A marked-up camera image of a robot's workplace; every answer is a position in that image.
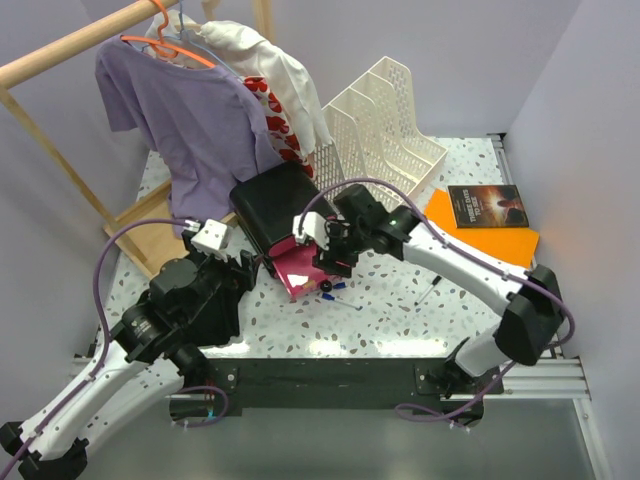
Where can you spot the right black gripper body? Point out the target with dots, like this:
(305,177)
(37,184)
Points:
(346,242)

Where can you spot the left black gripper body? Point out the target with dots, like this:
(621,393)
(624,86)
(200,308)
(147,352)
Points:
(240,273)

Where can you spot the black drawer cabinet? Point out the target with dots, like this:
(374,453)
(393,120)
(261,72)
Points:
(266,205)

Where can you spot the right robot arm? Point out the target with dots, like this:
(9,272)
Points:
(527,302)

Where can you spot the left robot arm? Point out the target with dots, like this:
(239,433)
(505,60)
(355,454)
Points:
(155,349)

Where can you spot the blue whiteboard marker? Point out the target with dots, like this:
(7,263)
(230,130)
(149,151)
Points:
(336,300)

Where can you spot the wooden clothes rack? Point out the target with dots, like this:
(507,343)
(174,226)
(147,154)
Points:
(46,224)

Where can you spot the black whiteboard marker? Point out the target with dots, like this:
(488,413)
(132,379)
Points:
(429,289)

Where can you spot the white plastic file organizer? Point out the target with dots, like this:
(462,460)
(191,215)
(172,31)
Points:
(374,133)

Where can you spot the dark hardcover book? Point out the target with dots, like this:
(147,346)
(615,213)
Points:
(487,206)

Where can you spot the red floral white garment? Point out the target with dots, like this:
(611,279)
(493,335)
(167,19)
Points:
(282,136)

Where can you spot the purple t-shirt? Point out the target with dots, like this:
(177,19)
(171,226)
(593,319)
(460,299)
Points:
(205,124)

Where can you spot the orange clip folder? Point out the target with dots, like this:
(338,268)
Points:
(515,246)

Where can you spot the white shirt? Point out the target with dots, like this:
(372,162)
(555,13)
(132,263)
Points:
(251,54)

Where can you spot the orange clothes hanger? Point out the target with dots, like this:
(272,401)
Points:
(160,46)

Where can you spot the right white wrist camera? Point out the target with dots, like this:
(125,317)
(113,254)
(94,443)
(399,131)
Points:
(311,228)

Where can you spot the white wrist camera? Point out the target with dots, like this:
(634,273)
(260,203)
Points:
(213,239)
(311,228)

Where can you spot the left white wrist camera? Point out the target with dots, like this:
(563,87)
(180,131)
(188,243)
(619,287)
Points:
(213,239)

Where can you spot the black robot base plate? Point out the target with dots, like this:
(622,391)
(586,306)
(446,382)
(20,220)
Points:
(329,383)

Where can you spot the aluminium frame rail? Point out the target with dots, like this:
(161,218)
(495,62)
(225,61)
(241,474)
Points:
(560,380)

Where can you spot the blue wire hanger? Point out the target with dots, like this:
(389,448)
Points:
(182,31)

